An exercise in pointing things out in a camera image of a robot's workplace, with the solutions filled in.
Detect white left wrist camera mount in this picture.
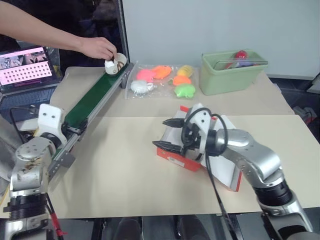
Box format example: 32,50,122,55
36,103,63,141

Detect green plastic bin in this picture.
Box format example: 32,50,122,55
201,48,269,97

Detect laptop with pink screen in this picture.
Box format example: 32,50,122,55
0,46,64,114

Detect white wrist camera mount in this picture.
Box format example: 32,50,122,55
186,102,217,161
36,103,63,141

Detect large orange soft toy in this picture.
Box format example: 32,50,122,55
151,65,173,81

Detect person's bare hand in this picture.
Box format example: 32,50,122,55
81,36,118,61

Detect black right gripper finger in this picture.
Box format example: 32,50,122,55
152,140,183,154
162,119,186,129

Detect small orange soft toy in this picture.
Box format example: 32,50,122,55
171,75,193,87

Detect orange and white shoebox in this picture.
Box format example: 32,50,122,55
155,104,244,193

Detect red and black cable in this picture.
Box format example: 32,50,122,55
45,191,69,238

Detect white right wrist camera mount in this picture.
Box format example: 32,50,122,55
186,102,217,161

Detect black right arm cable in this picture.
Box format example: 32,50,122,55
180,107,240,240

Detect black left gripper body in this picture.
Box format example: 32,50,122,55
61,121,70,141

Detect silver aluminium post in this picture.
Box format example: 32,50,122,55
116,0,131,64

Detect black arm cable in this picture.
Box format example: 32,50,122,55
180,107,240,240
9,106,39,141

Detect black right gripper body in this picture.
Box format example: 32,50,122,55
180,119,203,161

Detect white soft toy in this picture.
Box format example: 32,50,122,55
130,79,158,96

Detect red toy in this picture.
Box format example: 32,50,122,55
235,50,250,61

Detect green soft toy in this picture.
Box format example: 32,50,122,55
173,83,197,99

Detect green conveyor belt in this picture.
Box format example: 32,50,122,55
46,62,136,180

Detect clear plastic bag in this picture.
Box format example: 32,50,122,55
124,63,201,100

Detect purple toy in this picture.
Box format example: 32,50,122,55
234,59,255,68

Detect pink soft toy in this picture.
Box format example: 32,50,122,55
136,69,156,82

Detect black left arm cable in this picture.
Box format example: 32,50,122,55
9,106,39,141

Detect yellow soft toy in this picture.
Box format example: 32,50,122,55
176,64,195,77

